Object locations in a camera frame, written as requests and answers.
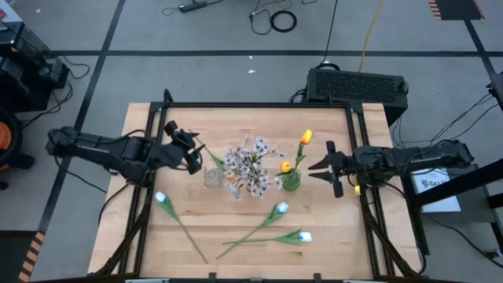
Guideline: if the black aluminium table frame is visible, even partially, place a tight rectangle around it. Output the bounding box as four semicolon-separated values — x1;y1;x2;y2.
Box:
94;88;428;281

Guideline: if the white printed paper sign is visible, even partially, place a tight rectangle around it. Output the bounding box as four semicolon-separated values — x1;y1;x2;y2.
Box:
410;169;462;214

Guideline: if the thin black cable with plug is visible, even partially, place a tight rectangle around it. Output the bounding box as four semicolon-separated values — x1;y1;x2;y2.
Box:
248;0;294;36

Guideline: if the black orange cable reel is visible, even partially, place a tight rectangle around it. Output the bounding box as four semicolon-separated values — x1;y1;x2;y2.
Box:
0;105;36;189

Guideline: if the clear cut-glass vase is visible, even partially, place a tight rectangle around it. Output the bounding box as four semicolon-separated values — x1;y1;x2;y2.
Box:
203;167;224;189

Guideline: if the blue white artificial tulip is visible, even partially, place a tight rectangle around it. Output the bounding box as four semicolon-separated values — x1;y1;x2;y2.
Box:
215;200;290;260
232;230;314;247
154;190;209;264

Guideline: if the black hazard-striped floor mat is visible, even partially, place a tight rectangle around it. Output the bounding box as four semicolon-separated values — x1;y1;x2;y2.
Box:
428;0;486;21
0;230;46;283

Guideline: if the green glass vase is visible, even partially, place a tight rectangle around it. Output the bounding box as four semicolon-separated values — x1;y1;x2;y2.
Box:
281;167;302;193

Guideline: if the black power cable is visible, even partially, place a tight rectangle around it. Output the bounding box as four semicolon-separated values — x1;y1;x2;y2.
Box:
320;0;339;68

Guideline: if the coiled black cable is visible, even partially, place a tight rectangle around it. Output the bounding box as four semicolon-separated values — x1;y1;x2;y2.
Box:
270;9;298;33

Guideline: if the black equipment cart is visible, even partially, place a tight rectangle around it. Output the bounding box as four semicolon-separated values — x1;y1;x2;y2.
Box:
0;21;71;113

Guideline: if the black side table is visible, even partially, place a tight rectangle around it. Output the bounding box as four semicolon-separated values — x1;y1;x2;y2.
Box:
400;156;503;256

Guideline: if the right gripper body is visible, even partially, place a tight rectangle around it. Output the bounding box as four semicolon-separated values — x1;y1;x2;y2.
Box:
325;140;357;199

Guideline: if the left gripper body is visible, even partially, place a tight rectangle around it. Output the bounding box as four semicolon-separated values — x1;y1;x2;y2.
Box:
156;119;204;176

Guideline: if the yellow cable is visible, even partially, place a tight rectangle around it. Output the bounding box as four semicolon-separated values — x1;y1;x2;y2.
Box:
358;0;384;74

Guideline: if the black perforated computer case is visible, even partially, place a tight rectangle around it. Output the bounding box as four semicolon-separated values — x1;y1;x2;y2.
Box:
305;67;409;127

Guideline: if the black power strip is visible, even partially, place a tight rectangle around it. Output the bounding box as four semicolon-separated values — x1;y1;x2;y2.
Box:
178;1;208;13

